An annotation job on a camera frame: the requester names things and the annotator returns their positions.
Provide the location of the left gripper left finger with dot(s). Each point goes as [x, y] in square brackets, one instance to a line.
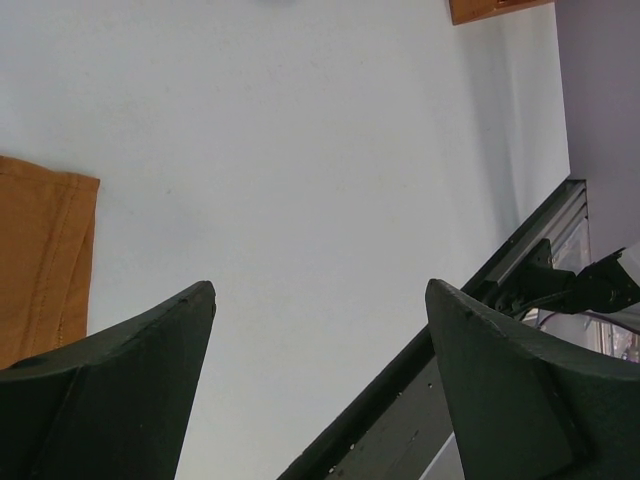
[115, 405]

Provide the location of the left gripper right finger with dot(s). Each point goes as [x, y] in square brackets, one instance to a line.
[527, 405]

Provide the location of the brown boxer underwear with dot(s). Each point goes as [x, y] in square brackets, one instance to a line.
[47, 241]

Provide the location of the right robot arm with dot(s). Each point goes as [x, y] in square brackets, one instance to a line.
[607, 286]

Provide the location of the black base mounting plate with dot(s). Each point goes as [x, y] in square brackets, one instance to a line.
[400, 421]

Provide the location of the wooden compartment tray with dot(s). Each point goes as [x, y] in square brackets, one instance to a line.
[466, 11]

